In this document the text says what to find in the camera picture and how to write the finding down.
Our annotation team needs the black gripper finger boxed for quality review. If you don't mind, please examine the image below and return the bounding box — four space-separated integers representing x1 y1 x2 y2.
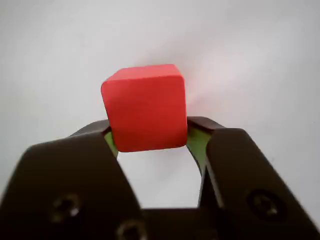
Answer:
0 119 151 240
186 116 320 240

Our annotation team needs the red cube block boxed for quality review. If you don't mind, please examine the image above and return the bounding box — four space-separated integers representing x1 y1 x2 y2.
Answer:
100 63 189 153

